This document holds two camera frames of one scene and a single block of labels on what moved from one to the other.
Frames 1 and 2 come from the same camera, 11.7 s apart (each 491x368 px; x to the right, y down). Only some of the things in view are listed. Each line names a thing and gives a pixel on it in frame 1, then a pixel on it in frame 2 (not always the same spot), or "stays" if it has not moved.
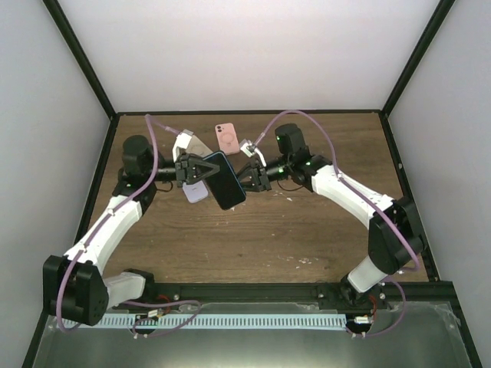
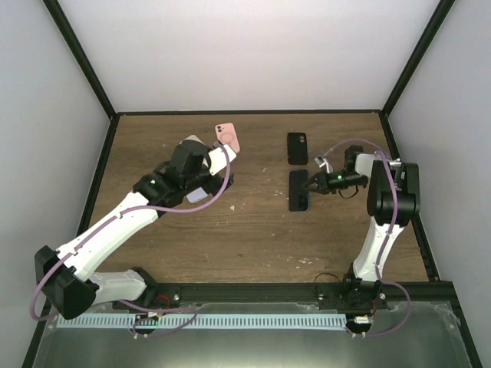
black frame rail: [60, 295] stays
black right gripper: [256, 183] to [322, 182]
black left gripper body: [182, 169] to [215, 185]
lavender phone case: [195, 192] stays
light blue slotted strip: [302, 321] stays
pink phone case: [227, 138] stays
